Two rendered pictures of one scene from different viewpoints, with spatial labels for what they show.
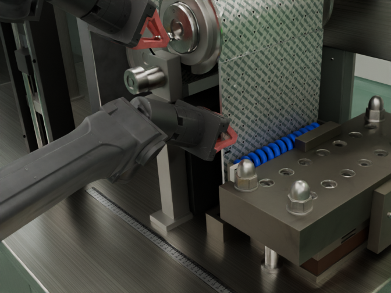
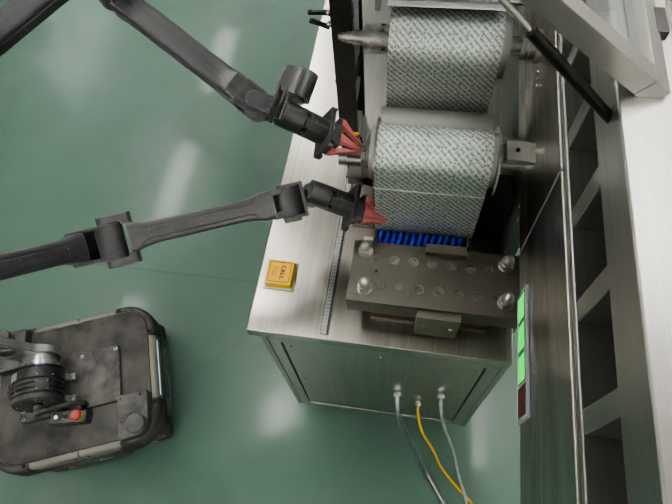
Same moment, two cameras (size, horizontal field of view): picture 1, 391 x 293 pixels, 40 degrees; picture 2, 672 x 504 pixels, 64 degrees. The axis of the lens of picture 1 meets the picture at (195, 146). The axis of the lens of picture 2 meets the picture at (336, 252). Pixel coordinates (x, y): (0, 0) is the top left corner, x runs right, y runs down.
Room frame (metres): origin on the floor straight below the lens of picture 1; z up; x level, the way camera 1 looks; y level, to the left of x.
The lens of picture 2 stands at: (0.28, -0.52, 2.19)
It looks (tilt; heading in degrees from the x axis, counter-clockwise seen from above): 62 degrees down; 54
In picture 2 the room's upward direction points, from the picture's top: 8 degrees counter-clockwise
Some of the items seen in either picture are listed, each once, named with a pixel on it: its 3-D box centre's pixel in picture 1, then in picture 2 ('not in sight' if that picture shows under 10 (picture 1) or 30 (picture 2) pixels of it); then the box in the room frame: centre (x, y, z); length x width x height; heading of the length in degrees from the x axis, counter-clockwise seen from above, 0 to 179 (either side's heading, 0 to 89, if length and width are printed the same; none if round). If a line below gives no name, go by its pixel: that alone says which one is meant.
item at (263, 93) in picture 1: (273, 98); (425, 214); (0.83, -0.14, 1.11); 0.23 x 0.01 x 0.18; 128
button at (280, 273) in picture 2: not in sight; (280, 273); (0.53, 0.09, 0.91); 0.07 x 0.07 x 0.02; 38
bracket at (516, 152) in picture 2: not in sight; (520, 152); (0.99, -0.23, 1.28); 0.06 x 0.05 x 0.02; 128
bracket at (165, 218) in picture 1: (163, 145); (361, 188); (0.81, 0.05, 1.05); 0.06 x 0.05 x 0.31; 128
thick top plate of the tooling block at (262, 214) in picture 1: (342, 173); (434, 283); (0.76, -0.24, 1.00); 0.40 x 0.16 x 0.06; 128
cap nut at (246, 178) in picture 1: (246, 172); (365, 247); (0.70, -0.07, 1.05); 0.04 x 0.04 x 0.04
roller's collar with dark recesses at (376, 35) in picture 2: not in sight; (377, 38); (0.99, 0.17, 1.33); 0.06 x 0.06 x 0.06; 38
